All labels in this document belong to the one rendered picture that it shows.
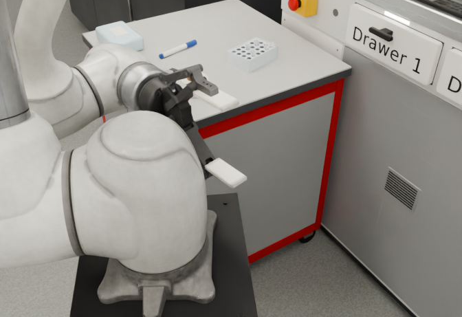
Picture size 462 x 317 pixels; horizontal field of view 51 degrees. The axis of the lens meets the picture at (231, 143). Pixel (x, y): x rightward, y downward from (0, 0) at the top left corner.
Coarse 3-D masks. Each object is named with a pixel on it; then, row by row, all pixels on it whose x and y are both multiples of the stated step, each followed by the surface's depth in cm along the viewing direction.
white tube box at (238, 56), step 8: (232, 48) 138; (240, 48) 139; (256, 48) 139; (264, 48) 139; (272, 48) 138; (232, 56) 136; (240, 56) 134; (248, 56) 135; (256, 56) 134; (264, 56) 137; (272, 56) 140; (232, 64) 138; (240, 64) 136; (248, 64) 133; (256, 64) 136; (264, 64) 138; (248, 72) 135
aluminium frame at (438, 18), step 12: (372, 0) 125; (384, 0) 123; (396, 0) 119; (408, 0) 116; (420, 0) 115; (396, 12) 120; (408, 12) 117; (420, 12) 114; (432, 12) 111; (444, 12) 110; (420, 24) 115; (432, 24) 112; (444, 24) 110; (456, 24) 107; (456, 36) 108
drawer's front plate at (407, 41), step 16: (352, 16) 131; (368, 16) 126; (352, 32) 133; (368, 32) 128; (400, 32) 119; (416, 32) 116; (368, 48) 130; (400, 48) 121; (416, 48) 117; (432, 48) 113; (400, 64) 122; (416, 64) 118; (432, 64) 114
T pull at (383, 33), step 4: (368, 28) 123; (372, 28) 122; (376, 28) 122; (384, 28) 122; (372, 32) 122; (376, 32) 121; (380, 32) 120; (384, 32) 120; (388, 32) 120; (392, 32) 121; (380, 36) 120; (384, 36) 119; (388, 36) 118; (392, 36) 118; (388, 40) 118; (392, 40) 118
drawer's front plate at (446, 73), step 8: (448, 56) 110; (456, 56) 108; (448, 64) 110; (456, 64) 108; (448, 72) 111; (456, 72) 109; (440, 80) 114; (448, 80) 112; (456, 80) 110; (440, 88) 114; (456, 88) 110; (448, 96) 113; (456, 96) 111
